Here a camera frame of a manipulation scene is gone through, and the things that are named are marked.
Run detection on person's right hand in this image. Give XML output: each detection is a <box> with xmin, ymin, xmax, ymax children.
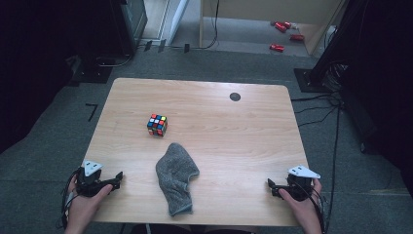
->
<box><xmin>278</xmin><ymin>178</ymin><xmax>323</xmax><ymax>230</ymax></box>

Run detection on black floor cables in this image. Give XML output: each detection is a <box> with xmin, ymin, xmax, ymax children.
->
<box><xmin>290</xmin><ymin>92</ymin><xmax>342</xmax><ymax>129</ymax></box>

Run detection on long black floor cable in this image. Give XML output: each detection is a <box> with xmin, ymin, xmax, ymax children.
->
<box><xmin>324</xmin><ymin>103</ymin><xmax>343</xmax><ymax>234</ymax></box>

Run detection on person's dark lap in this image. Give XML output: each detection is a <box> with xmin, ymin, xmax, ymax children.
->
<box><xmin>130</xmin><ymin>223</ymin><xmax>257</xmax><ymax>234</ymax></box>

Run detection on black stand post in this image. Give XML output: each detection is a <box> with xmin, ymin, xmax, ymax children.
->
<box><xmin>310</xmin><ymin>0</ymin><xmax>369</xmax><ymax>86</ymax></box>

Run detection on white board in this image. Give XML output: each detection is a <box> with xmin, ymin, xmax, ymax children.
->
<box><xmin>167</xmin><ymin>0</ymin><xmax>191</xmax><ymax>45</ymax></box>

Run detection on hanging black cable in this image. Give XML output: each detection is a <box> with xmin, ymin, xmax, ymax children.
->
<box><xmin>194</xmin><ymin>0</ymin><xmax>220</xmax><ymax>51</ymax></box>

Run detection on black cabinet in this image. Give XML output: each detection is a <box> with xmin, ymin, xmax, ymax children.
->
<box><xmin>108</xmin><ymin>0</ymin><xmax>149</xmax><ymax>58</ymax></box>

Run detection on person's left hand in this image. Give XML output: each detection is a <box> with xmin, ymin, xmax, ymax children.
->
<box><xmin>64</xmin><ymin>176</ymin><xmax>114</xmax><ymax>231</ymax></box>

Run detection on light wooden desk frame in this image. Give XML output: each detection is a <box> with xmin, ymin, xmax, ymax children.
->
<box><xmin>198</xmin><ymin>0</ymin><xmax>345</xmax><ymax>57</ymax></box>

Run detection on black floor plate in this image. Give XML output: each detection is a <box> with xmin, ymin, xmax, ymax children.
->
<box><xmin>68</xmin><ymin>55</ymin><xmax>113</xmax><ymax>86</ymax></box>

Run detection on left hand-held gripper cable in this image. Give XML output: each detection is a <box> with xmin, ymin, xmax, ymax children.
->
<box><xmin>58</xmin><ymin>169</ymin><xmax>82</xmax><ymax>230</ymax></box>

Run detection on multicoloured puzzle cube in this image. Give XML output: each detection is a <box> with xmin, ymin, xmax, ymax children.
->
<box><xmin>146</xmin><ymin>113</ymin><xmax>169</xmax><ymax>137</ymax></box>

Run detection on right hand-held gripper cable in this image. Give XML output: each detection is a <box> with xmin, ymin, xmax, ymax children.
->
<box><xmin>305</xmin><ymin>184</ymin><xmax>329</xmax><ymax>234</ymax></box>

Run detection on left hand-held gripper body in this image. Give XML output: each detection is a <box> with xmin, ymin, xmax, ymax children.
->
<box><xmin>75</xmin><ymin>159</ymin><xmax>115</xmax><ymax>198</ymax></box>

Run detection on black stand base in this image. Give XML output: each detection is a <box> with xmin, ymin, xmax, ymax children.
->
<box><xmin>293</xmin><ymin>67</ymin><xmax>329</xmax><ymax>94</ymax></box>

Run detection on hand-held gripper cable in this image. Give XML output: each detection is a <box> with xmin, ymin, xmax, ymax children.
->
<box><xmin>58</xmin><ymin>169</ymin><xmax>82</xmax><ymax>230</ymax></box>
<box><xmin>305</xmin><ymin>184</ymin><xmax>329</xmax><ymax>234</ymax></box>

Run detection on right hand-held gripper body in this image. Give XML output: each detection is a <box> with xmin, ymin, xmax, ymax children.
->
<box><xmin>280</xmin><ymin>165</ymin><xmax>321</xmax><ymax>202</ymax></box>

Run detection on tangled cable bundle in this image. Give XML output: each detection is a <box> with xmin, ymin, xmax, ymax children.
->
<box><xmin>324</xmin><ymin>61</ymin><xmax>349</xmax><ymax>93</ymax></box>

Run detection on looped black floor cable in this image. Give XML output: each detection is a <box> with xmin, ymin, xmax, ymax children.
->
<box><xmin>95</xmin><ymin>53</ymin><xmax>134</xmax><ymax>68</ymax></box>

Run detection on grey cloth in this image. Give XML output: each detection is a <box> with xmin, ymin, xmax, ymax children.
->
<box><xmin>155</xmin><ymin>142</ymin><xmax>201</xmax><ymax>217</ymax></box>

